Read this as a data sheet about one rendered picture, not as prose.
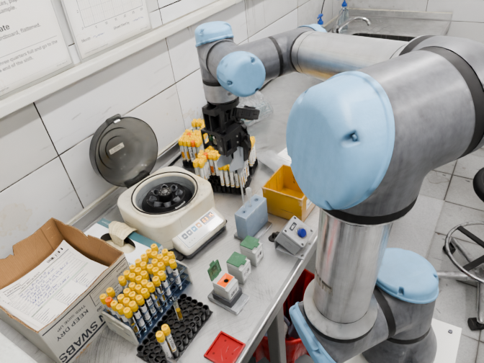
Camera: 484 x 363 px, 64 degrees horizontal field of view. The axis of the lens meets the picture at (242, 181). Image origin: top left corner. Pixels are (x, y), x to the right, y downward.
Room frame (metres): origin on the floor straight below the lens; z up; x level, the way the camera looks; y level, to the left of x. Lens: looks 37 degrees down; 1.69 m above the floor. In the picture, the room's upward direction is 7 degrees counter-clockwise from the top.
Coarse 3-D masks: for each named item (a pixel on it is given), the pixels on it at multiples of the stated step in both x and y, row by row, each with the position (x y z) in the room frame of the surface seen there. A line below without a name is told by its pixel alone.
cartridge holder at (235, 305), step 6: (240, 288) 0.59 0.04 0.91; (210, 294) 0.60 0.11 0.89; (216, 294) 0.58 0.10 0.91; (240, 294) 0.58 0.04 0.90; (216, 300) 0.58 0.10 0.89; (222, 300) 0.57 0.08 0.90; (228, 300) 0.56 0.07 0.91; (234, 300) 0.56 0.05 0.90; (240, 300) 0.57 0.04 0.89; (246, 300) 0.57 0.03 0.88; (222, 306) 0.57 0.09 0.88; (228, 306) 0.56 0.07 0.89; (234, 306) 0.56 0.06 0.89; (240, 306) 0.55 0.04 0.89; (234, 312) 0.54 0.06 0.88
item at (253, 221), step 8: (248, 200) 0.84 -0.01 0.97; (256, 200) 0.84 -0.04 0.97; (264, 200) 0.83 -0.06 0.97; (240, 208) 0.81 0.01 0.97; (248, 208) 0.80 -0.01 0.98; (256, 208) 0.80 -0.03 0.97; (264, 208) 0.83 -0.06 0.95; (240, 216) 0.78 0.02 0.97; (248, 216) 0.77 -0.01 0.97; (256, 216) 0.80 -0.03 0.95; (264, 216) 0.83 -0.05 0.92; (240, 224) 0.78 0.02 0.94; (248, 224) 0.77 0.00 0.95; (256, 224) 0.80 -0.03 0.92; (264, 224) 0.82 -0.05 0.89; (240, 232) 0.78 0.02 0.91; (248, 232) 0.77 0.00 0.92; (256, 232) 0.79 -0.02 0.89; (264, 232) 0.80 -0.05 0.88
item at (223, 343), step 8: (224, 336) 0.49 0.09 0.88; (232, 336) 0.48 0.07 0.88; (216, 344) 0.47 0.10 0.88; (224, 344) 0.47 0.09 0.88; (232, 344) 0.47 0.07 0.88; (240, 344) 0.46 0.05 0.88; (208, 352) 0.45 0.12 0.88; (216, 352) 0.45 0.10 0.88; (224, 352) 0.45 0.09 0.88; (232, 352) 0.45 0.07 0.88; (240, 352) 0.44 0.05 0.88; (216, 360) 0.43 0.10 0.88; (224, 360) 0.43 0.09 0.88; (232, 360) 0.43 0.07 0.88
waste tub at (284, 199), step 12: (288, 168) 0.98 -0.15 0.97; (276, 180) 0.95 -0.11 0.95; (288, 180) 0.98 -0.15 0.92; (264, 192) 0.89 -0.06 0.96; (276, 192) 0.86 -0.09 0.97; (288, 192) 0.96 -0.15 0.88; (300, 192) 0.95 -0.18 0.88; (276, 204) 0.86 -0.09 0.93; (288, 204) 0.84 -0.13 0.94; (300, 204) 0.81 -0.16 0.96; (312, 204) 0.87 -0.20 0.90; (288, 216) 0.84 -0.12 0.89; (300, 216) 0.81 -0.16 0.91
